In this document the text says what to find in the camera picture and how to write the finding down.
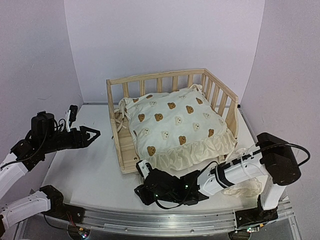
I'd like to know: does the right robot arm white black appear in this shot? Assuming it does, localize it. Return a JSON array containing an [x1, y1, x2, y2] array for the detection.
[[134, 132, 308, 222]]

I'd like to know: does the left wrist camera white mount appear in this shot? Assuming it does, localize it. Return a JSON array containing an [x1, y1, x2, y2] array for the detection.
[[65, 105, 78, 132]]

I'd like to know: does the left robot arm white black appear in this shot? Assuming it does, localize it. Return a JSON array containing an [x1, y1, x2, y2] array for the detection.
[[0, 109, 101, 234]]

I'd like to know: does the bear print cream cushion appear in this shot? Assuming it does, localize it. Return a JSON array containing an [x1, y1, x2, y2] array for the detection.
[[116, 84, 238, 171]]

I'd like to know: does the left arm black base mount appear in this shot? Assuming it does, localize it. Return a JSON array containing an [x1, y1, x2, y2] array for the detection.
[[39, 185, 85, 224]]

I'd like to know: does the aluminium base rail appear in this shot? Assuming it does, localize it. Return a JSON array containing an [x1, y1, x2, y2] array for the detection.
[[14, 189, 301, 240]]

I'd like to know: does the small bear print pillow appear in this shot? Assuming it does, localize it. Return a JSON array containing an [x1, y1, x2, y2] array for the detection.
[[222, 147, 263, 198]]

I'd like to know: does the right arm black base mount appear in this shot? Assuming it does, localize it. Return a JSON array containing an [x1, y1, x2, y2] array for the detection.
[[234, 194, 279, 231]]

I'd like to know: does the wooden pet bed frame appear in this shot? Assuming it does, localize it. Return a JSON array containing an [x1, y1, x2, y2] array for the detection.
[[106, 68, 239, 174]]

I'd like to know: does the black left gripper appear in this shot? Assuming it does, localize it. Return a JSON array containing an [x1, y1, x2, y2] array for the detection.
[[39, 125, 100, 154]]

